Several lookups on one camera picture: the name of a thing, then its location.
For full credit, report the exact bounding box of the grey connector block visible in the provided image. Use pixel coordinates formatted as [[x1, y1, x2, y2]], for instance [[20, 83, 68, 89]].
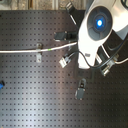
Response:
[[75, 78, 86, 100]]

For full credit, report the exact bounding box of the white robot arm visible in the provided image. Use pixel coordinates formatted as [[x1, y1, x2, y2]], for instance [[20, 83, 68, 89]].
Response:
[[78, 0, 128, 69]]

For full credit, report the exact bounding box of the black perforated board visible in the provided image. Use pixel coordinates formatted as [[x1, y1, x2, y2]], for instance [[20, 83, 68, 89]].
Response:
[[0, 11, 128, 128]]

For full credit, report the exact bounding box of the white cable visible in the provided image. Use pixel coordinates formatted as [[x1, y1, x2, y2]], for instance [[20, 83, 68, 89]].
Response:
[[0, 42, 79, 55]]

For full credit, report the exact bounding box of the white plug connector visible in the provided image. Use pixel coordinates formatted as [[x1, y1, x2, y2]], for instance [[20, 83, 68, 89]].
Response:
[[59, 56, 71, 68]]

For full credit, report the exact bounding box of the silver connector right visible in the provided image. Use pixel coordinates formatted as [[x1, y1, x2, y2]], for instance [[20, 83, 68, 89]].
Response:
[[100, 57, 118, 76]]

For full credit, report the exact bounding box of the black cable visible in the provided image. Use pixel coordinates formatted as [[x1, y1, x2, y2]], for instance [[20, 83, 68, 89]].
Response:
[[68, 50, 128, 70]]

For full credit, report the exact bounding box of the black cable clip fixture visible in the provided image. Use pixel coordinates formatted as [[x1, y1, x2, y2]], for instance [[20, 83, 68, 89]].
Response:
[[54, 31, 77, 41]]

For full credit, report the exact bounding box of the grey cable clip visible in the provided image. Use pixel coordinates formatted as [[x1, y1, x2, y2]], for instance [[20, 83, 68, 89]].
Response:
[[36, 43, 43, 63]]

